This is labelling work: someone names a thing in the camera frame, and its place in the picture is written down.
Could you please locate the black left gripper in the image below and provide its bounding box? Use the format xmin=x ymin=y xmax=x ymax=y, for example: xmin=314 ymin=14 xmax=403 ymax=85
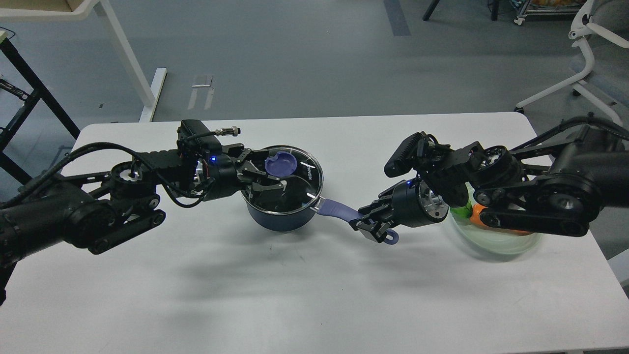
xmin=200 ymin=144 xmax=286 ymax=207

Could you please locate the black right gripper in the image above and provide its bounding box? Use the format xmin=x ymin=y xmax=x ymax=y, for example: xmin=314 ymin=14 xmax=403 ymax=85
xmin=355 ymin=178 xmax=449 ymax=244

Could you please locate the blue saucepan with handle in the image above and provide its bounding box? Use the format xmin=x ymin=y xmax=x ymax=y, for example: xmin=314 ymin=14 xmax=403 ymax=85
xmin=242 ymin=145 xmax=400 ymax=245

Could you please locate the glass lid with blue knob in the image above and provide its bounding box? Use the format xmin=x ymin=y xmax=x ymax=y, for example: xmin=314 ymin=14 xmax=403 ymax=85
xmin=243 ymin=145 xmax=323 ymax=215

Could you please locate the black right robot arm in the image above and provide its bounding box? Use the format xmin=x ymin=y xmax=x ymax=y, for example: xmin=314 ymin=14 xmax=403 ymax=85
xmin=349 ymin=115 xmax=628 ymax=243

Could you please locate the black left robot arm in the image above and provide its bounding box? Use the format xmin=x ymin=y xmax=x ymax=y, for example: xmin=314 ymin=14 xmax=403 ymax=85
xmin=0 ymin=142 xmax=285 ymax=301

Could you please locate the orange toy carrot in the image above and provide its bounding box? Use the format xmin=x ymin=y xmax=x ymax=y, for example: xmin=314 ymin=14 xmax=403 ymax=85
xmin=450 ymin=200 xmax=533 ymax=236

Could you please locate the pale green glass plate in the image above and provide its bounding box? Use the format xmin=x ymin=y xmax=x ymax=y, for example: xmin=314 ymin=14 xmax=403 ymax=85
xmin=449 ymin=183 xmax=542 ymax=255

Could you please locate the wheeled cart base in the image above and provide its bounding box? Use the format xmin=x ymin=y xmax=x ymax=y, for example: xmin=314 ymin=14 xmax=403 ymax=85
xmin=509 ymin=0 xmax=586 ymax=26

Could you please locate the white desk with legs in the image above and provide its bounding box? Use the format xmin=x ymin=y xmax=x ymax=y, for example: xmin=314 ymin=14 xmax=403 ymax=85
xmin=0 ymin=0 xmax=167 ymax=123

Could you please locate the white office chair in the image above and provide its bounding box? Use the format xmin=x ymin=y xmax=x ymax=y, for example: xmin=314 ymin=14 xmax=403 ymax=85
xmin=514 ymin=0 xmax=628 ymax=125

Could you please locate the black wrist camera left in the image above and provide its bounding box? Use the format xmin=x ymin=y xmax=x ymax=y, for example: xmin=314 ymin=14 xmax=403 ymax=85
xmin=176 ymin=119 xmax=242 ymax=159

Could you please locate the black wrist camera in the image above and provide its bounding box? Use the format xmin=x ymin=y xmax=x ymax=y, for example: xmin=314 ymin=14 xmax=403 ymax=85
xmin=176 ymin=119 xmax=242 ymax=159
xmin=383 ymin=131 xmax=438 ymax=178

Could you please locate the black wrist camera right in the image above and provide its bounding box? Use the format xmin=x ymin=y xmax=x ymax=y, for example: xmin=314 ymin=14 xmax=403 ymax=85
xmin=383 ymin=131 xmax=438 ymax=178

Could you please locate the black metal rack frame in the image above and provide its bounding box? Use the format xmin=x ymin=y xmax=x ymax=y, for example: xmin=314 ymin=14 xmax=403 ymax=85
xmin=0 ymin=30 xmax=80 ymax=184

